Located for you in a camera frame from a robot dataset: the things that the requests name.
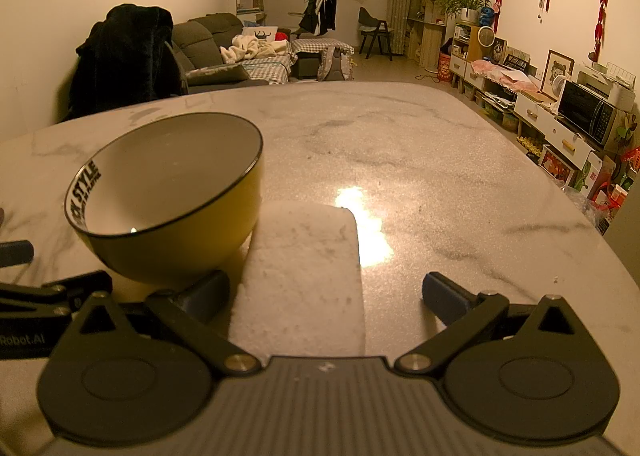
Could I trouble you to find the pink cloth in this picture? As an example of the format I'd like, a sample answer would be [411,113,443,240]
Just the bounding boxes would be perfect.
[470,60,511,81]

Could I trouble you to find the white sponge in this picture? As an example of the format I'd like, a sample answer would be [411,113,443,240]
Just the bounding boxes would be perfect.
[227,202,367,356]

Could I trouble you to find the white printer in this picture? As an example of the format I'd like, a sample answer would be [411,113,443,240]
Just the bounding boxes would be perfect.
[577,63,636,111]

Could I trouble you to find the checked ottoman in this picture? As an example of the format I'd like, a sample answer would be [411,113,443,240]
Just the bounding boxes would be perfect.
[291,38,353,81]

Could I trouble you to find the yellow bowl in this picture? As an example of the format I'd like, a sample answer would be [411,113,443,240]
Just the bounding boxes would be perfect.
[64,110,264,287]

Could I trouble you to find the white drawer cabinet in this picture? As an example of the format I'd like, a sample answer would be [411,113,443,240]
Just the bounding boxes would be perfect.
[515,90,601,171]

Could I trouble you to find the clothes on coat rack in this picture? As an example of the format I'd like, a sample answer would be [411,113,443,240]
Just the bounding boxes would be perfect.
[299,0,338,36]

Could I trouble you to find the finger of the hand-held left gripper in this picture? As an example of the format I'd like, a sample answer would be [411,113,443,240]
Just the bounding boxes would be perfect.
[0,240,35,267]
[0,271,113,321]

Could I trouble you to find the checked sofa cover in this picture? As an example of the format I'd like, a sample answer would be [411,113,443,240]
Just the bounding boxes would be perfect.
[239,53,296,85]

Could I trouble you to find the framed portrait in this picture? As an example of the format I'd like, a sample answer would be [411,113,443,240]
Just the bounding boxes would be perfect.
[541,50,575,96]

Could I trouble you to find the white blanket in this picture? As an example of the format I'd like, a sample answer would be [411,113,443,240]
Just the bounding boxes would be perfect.
[220,34,291,65]

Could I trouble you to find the dark wooden chair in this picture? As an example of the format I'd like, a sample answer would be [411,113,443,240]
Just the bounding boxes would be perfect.
[359,7,394,60]

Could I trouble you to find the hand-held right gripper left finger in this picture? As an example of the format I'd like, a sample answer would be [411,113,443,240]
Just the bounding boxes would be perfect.
[70,270,261,377]

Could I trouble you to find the grey backpack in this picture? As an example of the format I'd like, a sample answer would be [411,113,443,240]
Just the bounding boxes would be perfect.
[320,46,356,82]

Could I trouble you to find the black coat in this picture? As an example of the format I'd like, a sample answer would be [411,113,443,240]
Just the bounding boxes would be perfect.
[67,4,188,119]

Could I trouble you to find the wooden shelf cabinet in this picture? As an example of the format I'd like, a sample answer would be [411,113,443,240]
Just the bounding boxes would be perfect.
[450,23,506,89]

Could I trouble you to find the grey sofa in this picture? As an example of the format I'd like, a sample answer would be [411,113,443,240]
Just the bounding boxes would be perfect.
[172,13,296,86]

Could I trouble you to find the green potted plant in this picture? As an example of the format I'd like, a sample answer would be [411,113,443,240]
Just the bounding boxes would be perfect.
[435,0,496,25]

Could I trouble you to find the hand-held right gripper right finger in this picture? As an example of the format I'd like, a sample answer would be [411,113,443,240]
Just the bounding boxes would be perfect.
[394,272,578,377]

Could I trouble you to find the black microwave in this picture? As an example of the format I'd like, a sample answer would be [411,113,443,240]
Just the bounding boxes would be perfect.
[556,80,618,147]

